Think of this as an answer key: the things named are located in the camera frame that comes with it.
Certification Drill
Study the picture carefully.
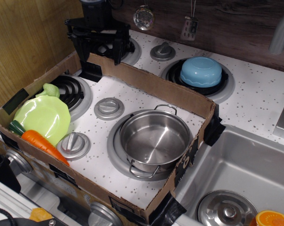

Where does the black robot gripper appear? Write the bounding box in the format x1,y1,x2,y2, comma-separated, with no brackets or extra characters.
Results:
65,4,130,65

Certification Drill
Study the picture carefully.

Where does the orange toy carrot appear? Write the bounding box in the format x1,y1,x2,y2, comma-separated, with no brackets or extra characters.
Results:
9,120,70,166

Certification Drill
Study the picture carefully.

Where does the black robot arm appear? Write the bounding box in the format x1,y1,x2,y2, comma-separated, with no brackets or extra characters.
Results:
65,0,130,65

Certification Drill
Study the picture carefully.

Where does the light green plastic plate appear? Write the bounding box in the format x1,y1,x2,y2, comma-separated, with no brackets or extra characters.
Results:
14,96,71,146

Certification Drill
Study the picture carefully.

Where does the brown cardboard fence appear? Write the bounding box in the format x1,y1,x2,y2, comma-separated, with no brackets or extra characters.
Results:
0,53,224,226

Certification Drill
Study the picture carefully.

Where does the hanging metal skimmer spoon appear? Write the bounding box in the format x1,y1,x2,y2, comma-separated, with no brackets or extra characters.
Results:
133,0,155,31

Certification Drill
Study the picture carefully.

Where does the black coil burner front left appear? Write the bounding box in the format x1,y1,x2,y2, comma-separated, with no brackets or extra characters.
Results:
50,75,92,122

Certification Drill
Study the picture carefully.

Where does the grey stove knob back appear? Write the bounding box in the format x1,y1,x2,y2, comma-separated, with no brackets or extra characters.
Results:
150,42,176,61

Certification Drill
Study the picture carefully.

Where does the grey stove knob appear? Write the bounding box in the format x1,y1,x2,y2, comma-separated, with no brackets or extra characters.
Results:
150,42,176,61
94,97,125,121
57,132,91,161

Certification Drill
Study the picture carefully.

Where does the grey stove knob middle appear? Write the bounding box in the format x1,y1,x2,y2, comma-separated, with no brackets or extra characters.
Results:
94,97,125,121

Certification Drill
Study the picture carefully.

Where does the green toy broccoli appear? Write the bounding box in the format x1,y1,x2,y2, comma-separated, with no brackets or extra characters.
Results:
35,83,60,98

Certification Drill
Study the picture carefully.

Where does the black coil burner back right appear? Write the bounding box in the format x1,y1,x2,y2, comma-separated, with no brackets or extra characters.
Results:
160,58,235,104

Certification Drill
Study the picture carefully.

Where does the hanging metal slotted spatula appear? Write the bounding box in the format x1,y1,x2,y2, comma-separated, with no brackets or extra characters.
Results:
180,0,198,41

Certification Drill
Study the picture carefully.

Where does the blue plastic bowl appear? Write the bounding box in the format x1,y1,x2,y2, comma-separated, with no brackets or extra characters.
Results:
180,56,222,88

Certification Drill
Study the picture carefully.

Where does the grey stove knob front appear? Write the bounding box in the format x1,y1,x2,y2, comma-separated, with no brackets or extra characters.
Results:
57,132,91,161

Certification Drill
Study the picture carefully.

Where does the stainless steel pot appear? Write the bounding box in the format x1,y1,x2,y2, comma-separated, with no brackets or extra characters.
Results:
120,105,192,179

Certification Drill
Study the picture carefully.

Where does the grey oven knob left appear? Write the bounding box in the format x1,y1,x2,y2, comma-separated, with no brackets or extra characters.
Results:
6,149,33,176

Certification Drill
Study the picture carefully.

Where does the grey oven knob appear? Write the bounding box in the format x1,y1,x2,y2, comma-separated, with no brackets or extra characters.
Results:
6,149,33,176
88,202,123,226

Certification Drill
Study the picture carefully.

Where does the grey oven knob right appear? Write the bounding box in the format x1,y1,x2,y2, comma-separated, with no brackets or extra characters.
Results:
88,202,123,226

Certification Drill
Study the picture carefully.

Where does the grey toy faucet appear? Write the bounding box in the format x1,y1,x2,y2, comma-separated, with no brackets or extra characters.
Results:
268,15,284,55

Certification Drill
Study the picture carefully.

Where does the steel pot lid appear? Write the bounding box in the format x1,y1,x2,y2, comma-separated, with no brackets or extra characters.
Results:
195,190,258,226

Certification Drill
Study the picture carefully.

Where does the grey sink basin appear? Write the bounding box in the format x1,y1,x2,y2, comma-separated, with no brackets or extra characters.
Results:
175,125,284,226

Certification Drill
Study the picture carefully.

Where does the orange slice toy can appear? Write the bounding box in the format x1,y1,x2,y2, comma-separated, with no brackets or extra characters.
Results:
249,210,284,226

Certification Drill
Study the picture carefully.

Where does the grey burner ring under pot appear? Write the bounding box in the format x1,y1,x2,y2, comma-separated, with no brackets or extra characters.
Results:
106,109,194,182

